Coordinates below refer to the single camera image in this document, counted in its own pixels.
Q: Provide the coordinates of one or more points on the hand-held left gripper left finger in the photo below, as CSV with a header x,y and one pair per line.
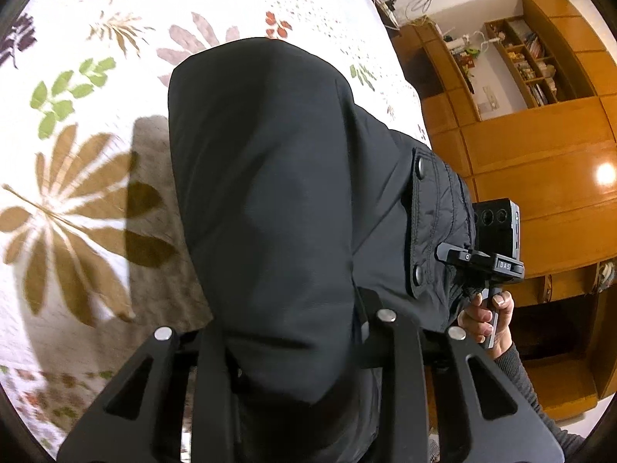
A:
x,y
212,371

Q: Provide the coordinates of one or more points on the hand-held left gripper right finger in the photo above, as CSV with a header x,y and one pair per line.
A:
x,y
369,333

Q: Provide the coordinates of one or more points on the black jacket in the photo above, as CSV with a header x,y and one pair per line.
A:
x,y
289,202

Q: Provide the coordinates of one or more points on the person's right forearm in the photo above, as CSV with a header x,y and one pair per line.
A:
x,y
535,400

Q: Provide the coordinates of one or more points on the person's right hand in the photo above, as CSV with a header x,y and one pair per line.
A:
x,y
482,320

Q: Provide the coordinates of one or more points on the row of books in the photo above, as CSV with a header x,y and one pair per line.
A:
x,y
535,67

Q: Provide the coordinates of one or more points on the white power strip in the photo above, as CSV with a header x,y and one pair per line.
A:
x,y
463,41

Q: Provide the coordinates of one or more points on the floral quilted bedspread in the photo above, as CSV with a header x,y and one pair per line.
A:
x,y
86,154

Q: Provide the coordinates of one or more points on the wooden wall cabinet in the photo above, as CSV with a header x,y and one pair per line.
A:
x,y
530,164

